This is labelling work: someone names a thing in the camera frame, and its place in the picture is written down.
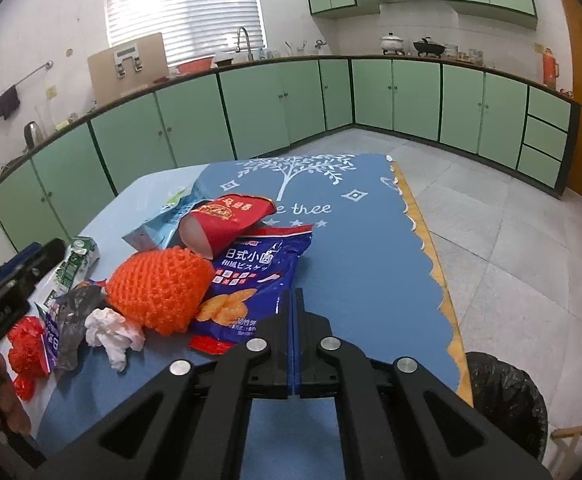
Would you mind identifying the light blue snack bag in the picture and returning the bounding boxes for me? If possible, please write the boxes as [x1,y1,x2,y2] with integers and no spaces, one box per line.
[122,180,206,252]

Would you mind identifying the metal kitchen faucet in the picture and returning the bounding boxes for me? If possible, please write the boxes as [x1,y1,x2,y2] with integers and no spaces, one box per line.
[236,26,254,61]

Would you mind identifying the white cooking pot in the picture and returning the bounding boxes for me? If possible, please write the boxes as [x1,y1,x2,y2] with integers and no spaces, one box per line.
[380,32,406,55]

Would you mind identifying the dark hanging towel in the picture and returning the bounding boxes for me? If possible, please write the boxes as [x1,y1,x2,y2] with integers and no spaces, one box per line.
[0,86,22,120]

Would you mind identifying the green lower kitchen cabinets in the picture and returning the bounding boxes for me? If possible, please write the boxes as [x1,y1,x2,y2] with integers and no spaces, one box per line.
[0,55,582,256]

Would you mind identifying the red paper cup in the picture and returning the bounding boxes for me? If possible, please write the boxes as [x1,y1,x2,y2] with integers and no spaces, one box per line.
[178,194,276,261]

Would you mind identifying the green white milk carton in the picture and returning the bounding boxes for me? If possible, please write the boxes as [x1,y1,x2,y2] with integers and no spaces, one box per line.
[43,236,99,311]

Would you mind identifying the person's left hand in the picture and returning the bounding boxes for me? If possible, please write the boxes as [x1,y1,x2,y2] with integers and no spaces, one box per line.
[0,351,32,436]

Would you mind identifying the blue white wrapper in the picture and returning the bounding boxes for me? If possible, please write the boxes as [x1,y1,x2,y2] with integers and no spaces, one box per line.
[36,305,62,377]

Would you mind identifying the red plastic basin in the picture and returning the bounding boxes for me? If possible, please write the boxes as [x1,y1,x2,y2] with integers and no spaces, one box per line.
[177,57,212,73]

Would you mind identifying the red plastic bag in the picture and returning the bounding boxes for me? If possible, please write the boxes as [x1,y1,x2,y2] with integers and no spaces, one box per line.
[7,316,52,401]

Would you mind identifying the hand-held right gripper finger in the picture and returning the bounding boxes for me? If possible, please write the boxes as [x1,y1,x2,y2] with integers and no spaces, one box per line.
[295,288,554,480]
[31,288,296,480]

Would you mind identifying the black wok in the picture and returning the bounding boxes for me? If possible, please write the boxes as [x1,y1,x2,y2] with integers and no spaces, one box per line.
[413,36,446,57]

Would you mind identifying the blue printed table mat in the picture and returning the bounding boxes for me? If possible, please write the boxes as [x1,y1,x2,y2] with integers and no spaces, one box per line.
[36,152,474,461]

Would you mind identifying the red thermos flask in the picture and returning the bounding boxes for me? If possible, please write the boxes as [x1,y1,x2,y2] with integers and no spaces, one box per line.
[542,47,562,86]

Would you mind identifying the dark blue biscuit bag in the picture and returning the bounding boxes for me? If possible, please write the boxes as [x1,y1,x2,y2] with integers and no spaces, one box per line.
[188,225,314,356]

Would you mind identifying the wooden stool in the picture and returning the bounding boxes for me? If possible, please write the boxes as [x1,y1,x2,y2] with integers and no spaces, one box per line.
[550,419,582,467]

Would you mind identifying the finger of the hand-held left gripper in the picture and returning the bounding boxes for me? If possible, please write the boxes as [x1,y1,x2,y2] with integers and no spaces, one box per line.
[23,238,68,286]
[0,242,42,281]

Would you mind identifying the cardboard box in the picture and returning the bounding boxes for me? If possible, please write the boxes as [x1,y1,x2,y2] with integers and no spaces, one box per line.
[87,32,170,101]

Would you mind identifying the white tissue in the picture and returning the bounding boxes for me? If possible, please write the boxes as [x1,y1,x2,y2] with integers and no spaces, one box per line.
[85,307,146,372]

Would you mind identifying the metal towel rail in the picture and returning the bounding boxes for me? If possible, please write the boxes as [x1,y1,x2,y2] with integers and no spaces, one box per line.
[0,61,54,106]

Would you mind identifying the orange foam fruit net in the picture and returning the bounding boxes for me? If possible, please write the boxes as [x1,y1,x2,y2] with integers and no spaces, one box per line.
[105,246,214,337]

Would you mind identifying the bin with black bag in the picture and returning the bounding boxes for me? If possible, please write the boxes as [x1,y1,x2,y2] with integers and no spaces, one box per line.
[463,351,549,463]

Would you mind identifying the white window blinds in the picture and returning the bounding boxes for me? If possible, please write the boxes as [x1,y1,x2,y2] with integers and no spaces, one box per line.
[103,0,266,66]

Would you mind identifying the grey plastic bag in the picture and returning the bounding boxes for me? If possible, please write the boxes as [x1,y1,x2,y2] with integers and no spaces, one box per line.
[53,285,109,371]

